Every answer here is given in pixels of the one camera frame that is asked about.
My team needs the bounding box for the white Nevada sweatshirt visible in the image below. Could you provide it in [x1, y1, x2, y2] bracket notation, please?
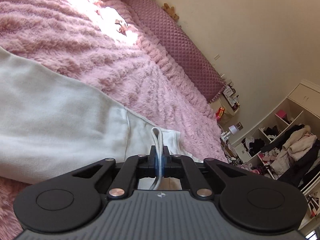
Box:
[0, 45, 203, 191]

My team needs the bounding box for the small pink item on bed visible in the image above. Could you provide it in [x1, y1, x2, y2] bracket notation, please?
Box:
[115, 20, 128, 35]

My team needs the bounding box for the white open wardrobe shelf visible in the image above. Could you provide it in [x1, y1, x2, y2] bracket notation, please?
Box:
[234, 80, 319, 235]

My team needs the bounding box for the purple quilted headboard cushion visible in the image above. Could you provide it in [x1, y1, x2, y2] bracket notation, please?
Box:
[121, 0, 225, 102]

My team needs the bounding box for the white table lamp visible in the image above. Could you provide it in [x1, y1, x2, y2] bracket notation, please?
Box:
[221, 125, 239, 141]

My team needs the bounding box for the pink fluffy bed blanket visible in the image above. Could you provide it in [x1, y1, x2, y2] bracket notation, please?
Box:
[1, 0, 225, 239]

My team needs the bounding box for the red snack bag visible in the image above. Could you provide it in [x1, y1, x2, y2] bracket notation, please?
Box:
[215, 107, 225, 121]

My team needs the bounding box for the brown teddy bear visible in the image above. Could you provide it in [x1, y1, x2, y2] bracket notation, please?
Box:
[162, 3, 180, 22]

